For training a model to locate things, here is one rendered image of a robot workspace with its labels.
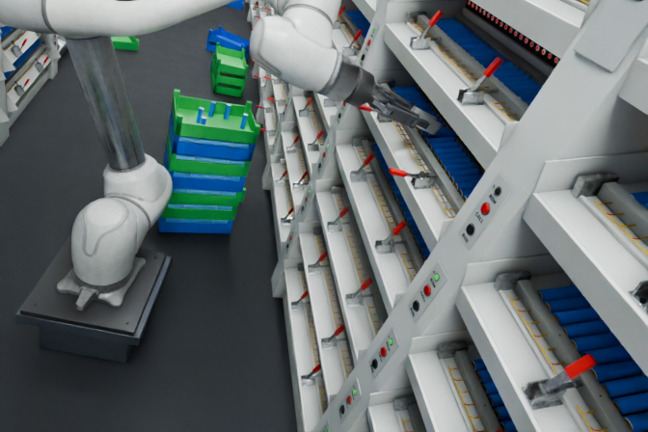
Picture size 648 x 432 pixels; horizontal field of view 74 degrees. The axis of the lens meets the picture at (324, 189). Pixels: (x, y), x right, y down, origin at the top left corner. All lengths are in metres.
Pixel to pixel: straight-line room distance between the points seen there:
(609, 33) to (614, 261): 0.26
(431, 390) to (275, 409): 0.81
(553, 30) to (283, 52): 0.42
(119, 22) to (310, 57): 0.37
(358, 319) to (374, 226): 0.23
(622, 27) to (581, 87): 0.07
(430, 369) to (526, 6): 0.61
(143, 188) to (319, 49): 0.73
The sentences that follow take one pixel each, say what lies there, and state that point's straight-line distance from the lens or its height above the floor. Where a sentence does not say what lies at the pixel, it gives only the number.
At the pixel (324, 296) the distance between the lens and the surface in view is 1.34.
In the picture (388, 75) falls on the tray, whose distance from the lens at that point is 1.25.
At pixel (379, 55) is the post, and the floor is 1.03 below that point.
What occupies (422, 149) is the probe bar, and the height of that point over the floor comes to 0.97.
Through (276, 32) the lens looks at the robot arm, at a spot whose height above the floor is 1.11.
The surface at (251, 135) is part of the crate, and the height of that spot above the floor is 0.52.
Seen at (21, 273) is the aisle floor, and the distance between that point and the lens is 1.79.
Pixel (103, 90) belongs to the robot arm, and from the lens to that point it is 1.23.
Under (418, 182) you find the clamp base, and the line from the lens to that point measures 0.87.
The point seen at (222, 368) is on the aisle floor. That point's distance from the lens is 1.57.
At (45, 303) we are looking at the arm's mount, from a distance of 1.42.
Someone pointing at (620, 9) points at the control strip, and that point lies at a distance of 0.62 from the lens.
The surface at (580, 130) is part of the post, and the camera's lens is 0.60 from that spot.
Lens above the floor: 1.34
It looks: 33 degrees down
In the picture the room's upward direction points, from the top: 23 degrees clockwise
